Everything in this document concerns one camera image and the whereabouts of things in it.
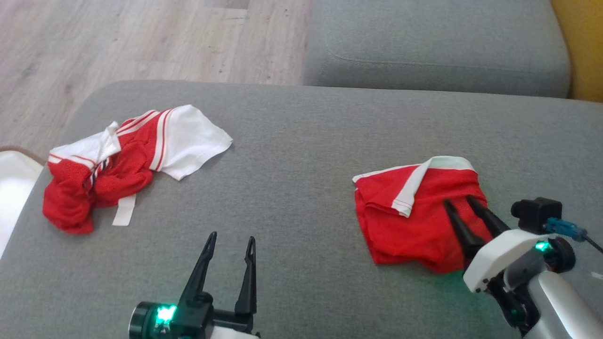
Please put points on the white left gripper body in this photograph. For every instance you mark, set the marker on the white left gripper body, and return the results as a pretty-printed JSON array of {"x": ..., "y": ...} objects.
[{"x": 193, "y": 320}]

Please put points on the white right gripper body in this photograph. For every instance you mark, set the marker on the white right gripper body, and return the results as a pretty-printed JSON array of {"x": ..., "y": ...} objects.
[{"x": 499, "y": 256}]

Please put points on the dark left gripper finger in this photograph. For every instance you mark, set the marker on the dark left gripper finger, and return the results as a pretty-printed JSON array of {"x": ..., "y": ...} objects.
[
  {"x": 247, "y": 282},
  {"x": 200, "y": 268}
]

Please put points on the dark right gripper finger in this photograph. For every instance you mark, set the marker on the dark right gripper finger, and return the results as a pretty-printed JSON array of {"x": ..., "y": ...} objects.
[
  {"x": 464, "y": 230},
  {"x": 487, "y": 216}
]

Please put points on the red shorts with white stripes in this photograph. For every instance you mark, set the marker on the red shorts with white stripes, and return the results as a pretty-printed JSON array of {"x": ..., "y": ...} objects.
[{"x": 400, "y": 226}]

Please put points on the red and white shirt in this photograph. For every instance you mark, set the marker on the red and white shirt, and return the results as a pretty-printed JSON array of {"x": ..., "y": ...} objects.
[{"x": 122, "y": 165}]

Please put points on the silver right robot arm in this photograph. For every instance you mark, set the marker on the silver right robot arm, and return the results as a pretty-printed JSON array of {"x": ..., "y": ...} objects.
[{"x": 565, "y": 306}]

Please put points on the large grey sofa seat cushion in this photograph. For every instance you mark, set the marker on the large grey sofa seat cushion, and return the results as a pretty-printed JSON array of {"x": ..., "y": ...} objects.
[{"x": 292, "y": 165}]

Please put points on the small grey sofa cushion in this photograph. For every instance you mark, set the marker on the small grey sofa cushion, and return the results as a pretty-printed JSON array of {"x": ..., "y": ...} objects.
[{"x": 438, "y": 42}]

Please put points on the yellow panel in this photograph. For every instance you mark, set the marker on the yellow panel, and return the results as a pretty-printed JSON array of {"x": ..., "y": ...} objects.
[{"x": 584, "y": 42}]

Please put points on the white basket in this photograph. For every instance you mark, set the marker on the white basket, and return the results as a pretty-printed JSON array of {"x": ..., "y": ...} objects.
[{"x": 14, "y": 188}]

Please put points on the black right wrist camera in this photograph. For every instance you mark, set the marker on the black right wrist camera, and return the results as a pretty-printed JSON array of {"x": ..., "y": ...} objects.
[{"x": 537, "y": 213}]

